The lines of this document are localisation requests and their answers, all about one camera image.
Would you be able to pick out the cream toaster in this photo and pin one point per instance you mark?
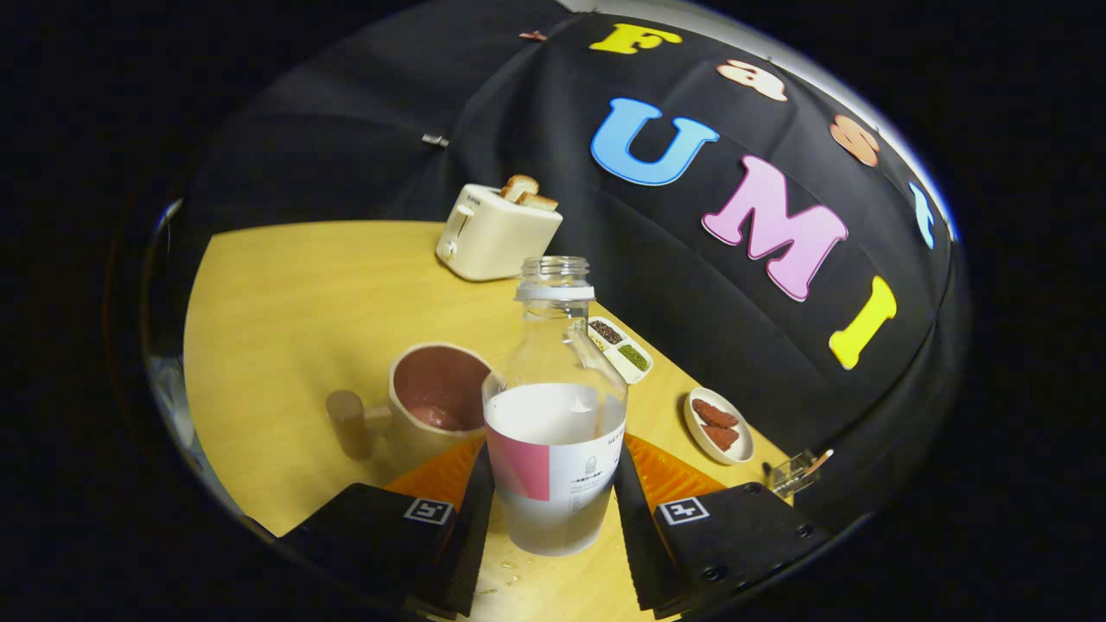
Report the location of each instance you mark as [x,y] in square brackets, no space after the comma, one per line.
[497,242]

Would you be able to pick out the divided dish of grains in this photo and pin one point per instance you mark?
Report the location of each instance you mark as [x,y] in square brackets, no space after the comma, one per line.
[624,352]

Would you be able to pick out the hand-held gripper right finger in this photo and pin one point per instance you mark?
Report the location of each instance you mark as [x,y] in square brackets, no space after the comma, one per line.
[639,544]

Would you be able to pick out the small white plate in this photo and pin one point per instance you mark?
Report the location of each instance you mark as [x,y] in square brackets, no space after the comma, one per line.
[739,453]

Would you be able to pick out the wooden table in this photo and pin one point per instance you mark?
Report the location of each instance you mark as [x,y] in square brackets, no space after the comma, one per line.
[294,302]

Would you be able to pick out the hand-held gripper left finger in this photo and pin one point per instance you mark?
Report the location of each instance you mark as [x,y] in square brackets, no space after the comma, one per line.
[462,553]

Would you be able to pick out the copper clip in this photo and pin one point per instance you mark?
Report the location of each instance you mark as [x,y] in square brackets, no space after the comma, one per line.
[533,35]

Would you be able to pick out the small clear glass container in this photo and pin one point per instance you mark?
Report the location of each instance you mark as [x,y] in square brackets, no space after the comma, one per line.
[795,473]

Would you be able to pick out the black backdrop cloth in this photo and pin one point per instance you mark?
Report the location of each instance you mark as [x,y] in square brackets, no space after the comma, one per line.
[734,328]

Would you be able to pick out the silver clip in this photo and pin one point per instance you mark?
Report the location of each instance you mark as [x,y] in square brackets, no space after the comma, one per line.
[435,140]

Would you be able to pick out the toast slice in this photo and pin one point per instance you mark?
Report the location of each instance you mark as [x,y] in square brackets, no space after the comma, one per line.
[540,202]
[519,187]

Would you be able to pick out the brown meat piece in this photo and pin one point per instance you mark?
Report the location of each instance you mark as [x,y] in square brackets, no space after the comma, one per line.
[721,437]
[715,413]

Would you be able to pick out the clear juice bottle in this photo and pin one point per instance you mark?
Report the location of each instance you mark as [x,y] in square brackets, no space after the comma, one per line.
[553,484]

